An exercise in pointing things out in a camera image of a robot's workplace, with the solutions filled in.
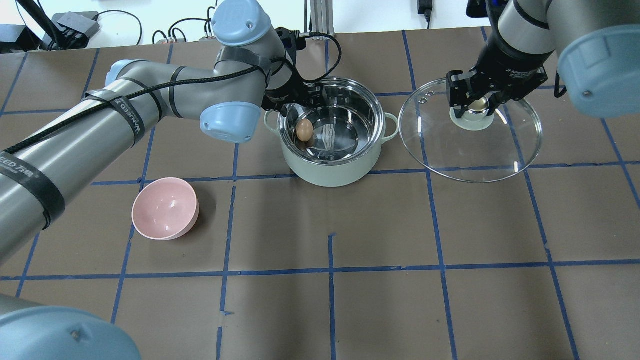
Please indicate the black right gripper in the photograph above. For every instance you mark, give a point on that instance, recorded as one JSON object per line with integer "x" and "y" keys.
{"x": 511, "y": 63}

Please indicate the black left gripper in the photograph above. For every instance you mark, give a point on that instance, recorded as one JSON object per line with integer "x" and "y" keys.
{"x": 278, "y": 97}

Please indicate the beige egg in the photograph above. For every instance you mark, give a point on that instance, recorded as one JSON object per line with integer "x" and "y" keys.
{"x": 304, "y": 130}

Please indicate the glass pot lid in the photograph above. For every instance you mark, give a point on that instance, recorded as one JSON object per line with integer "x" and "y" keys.
{"x": 477, "y": 147}

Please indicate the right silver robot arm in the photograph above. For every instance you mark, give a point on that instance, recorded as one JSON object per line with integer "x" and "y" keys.
{"x": 597, "y": 48}

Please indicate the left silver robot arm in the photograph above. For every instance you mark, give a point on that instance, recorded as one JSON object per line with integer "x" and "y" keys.
{"x": 252, "y": 73}

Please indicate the pale green cooking pot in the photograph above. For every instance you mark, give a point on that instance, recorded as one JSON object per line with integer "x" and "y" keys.
{"x": 349, "y": 132}

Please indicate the pink bowl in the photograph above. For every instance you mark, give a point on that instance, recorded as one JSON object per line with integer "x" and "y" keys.
{"x": 166, "y": 209}

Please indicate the brown paper table mat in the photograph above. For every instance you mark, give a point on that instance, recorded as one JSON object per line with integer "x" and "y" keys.
{"x": 403, "y": 264}

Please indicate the black monitor stand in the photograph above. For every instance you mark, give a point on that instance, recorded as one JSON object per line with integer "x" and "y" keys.
{"x": 63, "y": 31}

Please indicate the aluminium frame post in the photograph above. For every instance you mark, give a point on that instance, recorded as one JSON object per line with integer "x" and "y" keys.
{"x": 320, "y": 17}

